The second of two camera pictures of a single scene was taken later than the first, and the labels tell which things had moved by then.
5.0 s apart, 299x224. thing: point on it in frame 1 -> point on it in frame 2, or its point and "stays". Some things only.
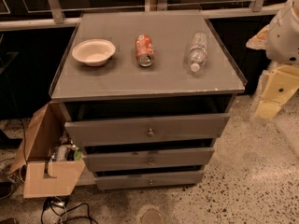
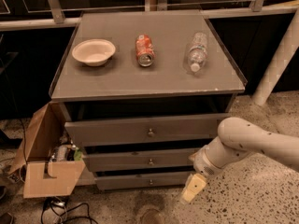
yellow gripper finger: x=259 y=41 -> x=193 y=157
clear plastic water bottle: x=198 y=51 stays
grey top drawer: x=134 y=131 stays
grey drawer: x=149 y=159 stays
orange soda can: x=145 y=49 stays
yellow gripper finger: x=281 y=84 -> x=194 y=184
